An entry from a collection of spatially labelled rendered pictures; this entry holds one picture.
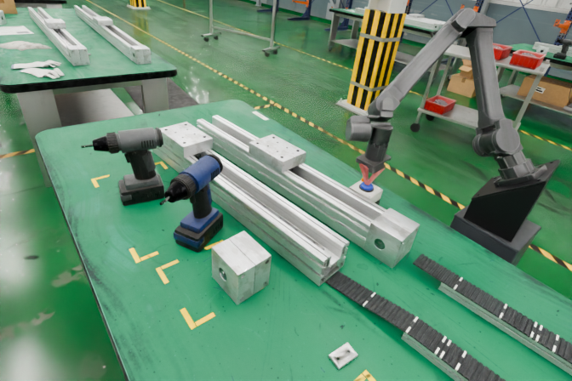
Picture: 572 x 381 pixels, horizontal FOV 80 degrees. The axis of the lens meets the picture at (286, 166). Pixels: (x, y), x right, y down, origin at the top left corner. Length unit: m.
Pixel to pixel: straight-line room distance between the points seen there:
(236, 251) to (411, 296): 0.43
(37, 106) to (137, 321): 1.71
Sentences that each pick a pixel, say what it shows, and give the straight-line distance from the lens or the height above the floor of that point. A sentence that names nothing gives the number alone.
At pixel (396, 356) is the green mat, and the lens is 0.80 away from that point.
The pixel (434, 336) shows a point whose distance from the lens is 0.82.
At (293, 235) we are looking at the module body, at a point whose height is 0.86.
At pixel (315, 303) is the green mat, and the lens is 0.82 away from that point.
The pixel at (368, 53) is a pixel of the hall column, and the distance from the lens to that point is 4.04.
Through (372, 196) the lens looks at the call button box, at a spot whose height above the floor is 0.84.
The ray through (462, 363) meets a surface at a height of 0.81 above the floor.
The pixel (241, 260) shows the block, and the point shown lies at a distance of 0.75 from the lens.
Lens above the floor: 1.42
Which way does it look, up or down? 31 degrees down
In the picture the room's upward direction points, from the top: 7 degrees clockwise
